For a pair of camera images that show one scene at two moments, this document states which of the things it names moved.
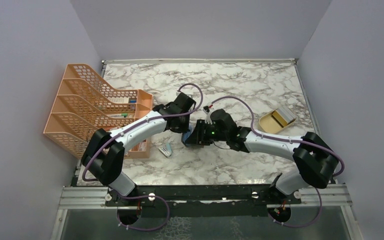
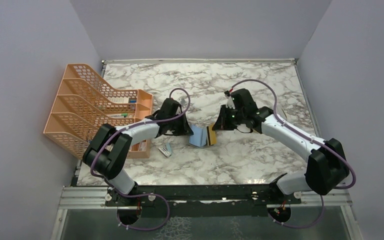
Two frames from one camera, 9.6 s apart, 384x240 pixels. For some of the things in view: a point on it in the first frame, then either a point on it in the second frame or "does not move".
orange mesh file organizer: [85, 103] does not move
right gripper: [199, 136] → [221, 123]
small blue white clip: [167, 152] does not move
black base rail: [258, 194] does not move
